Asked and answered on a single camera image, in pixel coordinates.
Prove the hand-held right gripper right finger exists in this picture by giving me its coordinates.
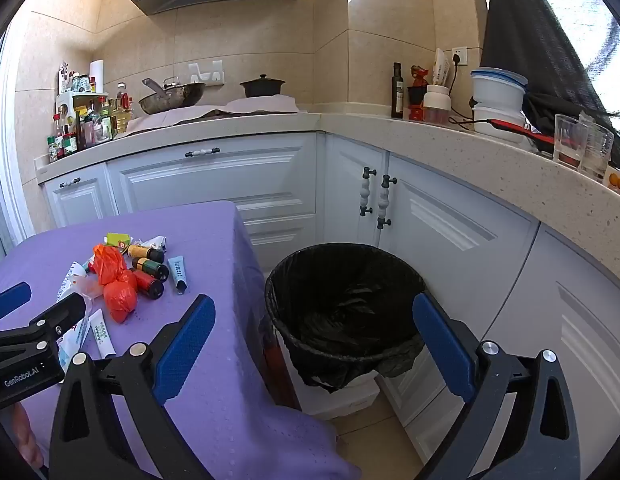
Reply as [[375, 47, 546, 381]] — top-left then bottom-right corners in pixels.
[[412, 291, 581, 480]]

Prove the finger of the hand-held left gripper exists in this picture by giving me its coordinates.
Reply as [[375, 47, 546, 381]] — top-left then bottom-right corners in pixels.
[[0, 281, 33, 331], [0, 292, 86, 363]]

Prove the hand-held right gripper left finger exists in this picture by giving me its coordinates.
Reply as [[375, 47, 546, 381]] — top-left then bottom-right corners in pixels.
[[48, 294, 217, 480]]

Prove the white tube with teal end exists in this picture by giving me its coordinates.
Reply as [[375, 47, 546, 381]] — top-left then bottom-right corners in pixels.
[[57, 260, 93, 306]]

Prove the white paper packet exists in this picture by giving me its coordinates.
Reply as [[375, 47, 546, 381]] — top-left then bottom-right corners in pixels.
[[57, 315, 90, 371]]

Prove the white tube with green print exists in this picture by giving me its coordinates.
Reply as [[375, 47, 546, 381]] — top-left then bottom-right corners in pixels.
[[88, 308, 115, 358]]

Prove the orange-red plastic bag ball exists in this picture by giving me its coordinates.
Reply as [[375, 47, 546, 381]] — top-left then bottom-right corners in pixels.
[[104, 280, 139, 323]]

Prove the orange plastic bag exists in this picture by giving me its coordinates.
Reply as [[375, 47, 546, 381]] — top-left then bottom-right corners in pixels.
[[92, 244, 128, 286]]

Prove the red bottle with black cap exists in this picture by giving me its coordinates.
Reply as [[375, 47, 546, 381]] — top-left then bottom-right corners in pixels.
[[130, 270, 165, 298]]

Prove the white tube with teal print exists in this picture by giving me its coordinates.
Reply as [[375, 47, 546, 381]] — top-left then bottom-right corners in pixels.
[[169, 256, 188, 293]]

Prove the green bottle with yellow label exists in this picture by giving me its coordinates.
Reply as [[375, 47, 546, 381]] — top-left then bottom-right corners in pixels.
[[132, 257, 169, 281]]

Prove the brown bottle with yellow label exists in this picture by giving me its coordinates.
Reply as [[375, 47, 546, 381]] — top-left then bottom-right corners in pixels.
[[127, 244, 165, 263]]

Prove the trash bin with black bag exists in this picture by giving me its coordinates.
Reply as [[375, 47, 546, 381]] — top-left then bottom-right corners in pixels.
[[265, 242, 428, 421]]

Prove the person's left hand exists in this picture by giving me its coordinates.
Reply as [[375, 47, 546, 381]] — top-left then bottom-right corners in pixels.
[[12, 402, 44, 468]]

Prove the purple tablecloth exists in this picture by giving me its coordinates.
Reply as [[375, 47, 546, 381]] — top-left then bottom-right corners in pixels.
[[0, 200, 363, 480]]

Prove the dark table leg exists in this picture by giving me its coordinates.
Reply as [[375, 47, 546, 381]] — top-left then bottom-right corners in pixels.
[[262, 310, 303, 411]]

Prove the white cabinet door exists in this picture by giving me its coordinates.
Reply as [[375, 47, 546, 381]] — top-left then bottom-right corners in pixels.
[[322, 135, 391, 251], [480, 225, 620, 480], [377, 155, 541, 441], [107, 132, 318, 261], [44, 162, 120, 228]]

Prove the cluster of condiment bottles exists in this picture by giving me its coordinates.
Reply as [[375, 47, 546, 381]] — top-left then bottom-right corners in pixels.
[[46, 62, 135, 163]]

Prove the speckled stone countertop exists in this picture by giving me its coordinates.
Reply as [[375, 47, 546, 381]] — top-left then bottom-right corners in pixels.
[[37, 112, 620, 291]]

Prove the red and black tool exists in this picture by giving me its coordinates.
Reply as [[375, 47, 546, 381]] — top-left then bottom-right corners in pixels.
[[485, 117, 556, 153]]

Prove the white plastic container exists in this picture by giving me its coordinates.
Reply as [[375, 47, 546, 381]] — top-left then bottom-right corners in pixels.
[[472, 105, 528, 137]]

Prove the metal wok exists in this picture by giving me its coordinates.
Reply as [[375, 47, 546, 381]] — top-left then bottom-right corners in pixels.
[[138, 77, 207, 116]]

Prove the clear drinking glass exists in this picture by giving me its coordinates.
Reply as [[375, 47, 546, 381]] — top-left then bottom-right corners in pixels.
[[579, 112, 616, 183], [554, 114, 591, 165]]

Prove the white jar with red base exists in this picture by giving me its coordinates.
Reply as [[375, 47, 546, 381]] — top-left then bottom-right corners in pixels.
[[422, 84, 451, 125]]

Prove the white cloth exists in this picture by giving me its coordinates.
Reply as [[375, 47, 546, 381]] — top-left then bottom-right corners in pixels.
[[124, 95, 311, 136]]

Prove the red figurine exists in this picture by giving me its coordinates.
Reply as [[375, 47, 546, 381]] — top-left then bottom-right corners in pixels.
[[407, 65, 431, 122]]

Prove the dark glass oil bottle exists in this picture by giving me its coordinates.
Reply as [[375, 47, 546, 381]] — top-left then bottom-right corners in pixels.
[[391, 62, 405, 120]]

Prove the white container with blue lid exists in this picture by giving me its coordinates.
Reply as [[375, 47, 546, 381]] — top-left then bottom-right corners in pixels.
[[471, 67, 528, 110]]

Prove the black pot with lid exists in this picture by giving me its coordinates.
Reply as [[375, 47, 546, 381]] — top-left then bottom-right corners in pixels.
[[240, 74, 287, 98]]

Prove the white printed packet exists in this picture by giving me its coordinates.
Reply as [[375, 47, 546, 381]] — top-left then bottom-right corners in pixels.
[[431, 48, 451, 87]]

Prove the dark cloth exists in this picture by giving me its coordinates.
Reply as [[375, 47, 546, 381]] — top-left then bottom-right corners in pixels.
[[477, 0, 620, 166]]

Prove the black power cable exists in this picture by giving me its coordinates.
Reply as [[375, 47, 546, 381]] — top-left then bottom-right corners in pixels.
[[447, 62, 486, 128]]

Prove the white wall rack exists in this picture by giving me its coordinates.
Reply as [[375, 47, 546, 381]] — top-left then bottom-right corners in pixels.
[[187, 60, 225, 86]]

